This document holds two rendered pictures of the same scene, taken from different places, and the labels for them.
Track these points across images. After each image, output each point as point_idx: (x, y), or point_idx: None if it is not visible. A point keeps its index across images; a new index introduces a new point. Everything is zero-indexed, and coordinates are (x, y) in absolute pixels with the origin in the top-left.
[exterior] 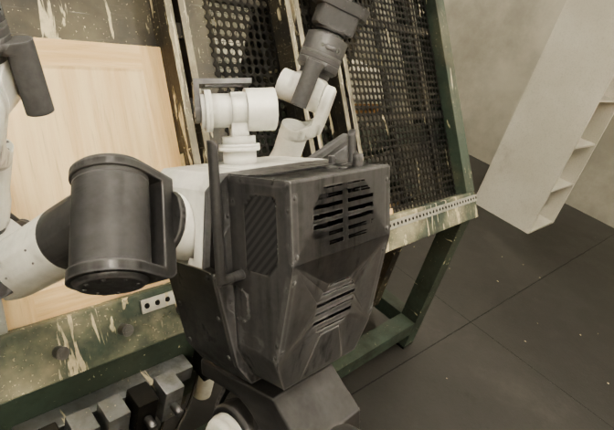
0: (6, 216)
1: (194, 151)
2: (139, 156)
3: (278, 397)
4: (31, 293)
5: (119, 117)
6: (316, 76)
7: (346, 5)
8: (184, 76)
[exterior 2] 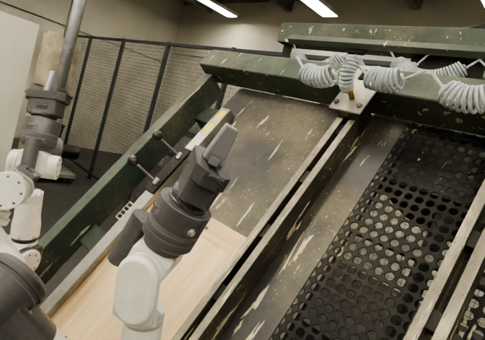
0: (17, 232)
1: (182, 327)
2: (168, 308)
3: None
4: None
5: (185, 273)
6: (126, 227)
7: (192, 159)
8: (234, 264)
